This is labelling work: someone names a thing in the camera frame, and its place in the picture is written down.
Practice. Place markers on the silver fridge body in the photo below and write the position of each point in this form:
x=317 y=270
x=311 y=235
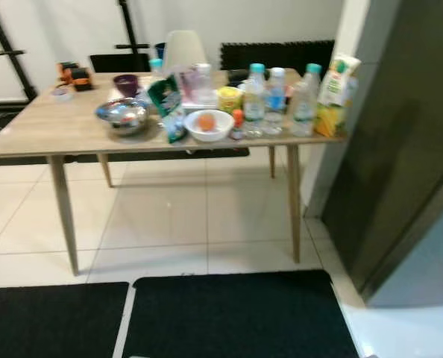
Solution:
x=393 y=149

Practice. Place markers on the white yellow juice carton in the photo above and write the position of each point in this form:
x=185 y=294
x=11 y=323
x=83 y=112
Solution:
x=335 y=89

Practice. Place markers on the teal-capped water bottle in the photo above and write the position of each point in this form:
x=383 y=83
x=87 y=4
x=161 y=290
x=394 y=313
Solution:
x=253 y=101
x=156 y=68
x=304 y=104

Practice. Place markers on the black foam puzzle mat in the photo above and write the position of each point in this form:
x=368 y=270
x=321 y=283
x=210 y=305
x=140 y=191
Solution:
x=277 y=56

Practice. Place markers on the small orange-capped bottle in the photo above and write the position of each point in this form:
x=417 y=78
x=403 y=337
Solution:
x=238 y=123

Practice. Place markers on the yellow noodle cup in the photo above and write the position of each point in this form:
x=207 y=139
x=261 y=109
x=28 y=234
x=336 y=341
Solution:
x=229 y=99

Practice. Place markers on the orange fruit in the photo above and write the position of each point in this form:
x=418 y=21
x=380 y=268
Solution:
x=206 y=121

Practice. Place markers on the white bowl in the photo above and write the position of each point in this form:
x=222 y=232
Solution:
x=195 y=134

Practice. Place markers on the clear plastic container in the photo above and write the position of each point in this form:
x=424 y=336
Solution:
x=195 y=86

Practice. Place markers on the white chair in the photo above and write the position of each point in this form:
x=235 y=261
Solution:
x=184 y=51

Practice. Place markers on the green snack bag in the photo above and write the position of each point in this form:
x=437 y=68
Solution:
x=165 y=101

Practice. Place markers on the shiny steel bowl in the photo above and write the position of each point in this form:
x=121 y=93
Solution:
x=122 y=113

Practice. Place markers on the purple cup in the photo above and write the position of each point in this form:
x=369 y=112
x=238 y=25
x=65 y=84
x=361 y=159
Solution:
x=125 y=84

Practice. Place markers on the black metal stand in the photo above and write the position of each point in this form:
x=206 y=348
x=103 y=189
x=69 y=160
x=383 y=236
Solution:
x=130 y=30

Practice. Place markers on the orange black device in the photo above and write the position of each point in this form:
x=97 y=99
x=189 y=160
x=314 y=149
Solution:
x=76 y=76

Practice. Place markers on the light wooden table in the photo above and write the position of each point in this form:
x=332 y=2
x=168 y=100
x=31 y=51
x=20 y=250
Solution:
x=57 y=127

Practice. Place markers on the small white dish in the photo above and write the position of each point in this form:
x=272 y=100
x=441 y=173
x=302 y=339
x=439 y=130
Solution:
x=60 y=94

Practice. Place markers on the black metal rack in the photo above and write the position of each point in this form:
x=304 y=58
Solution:
x=9 y=52

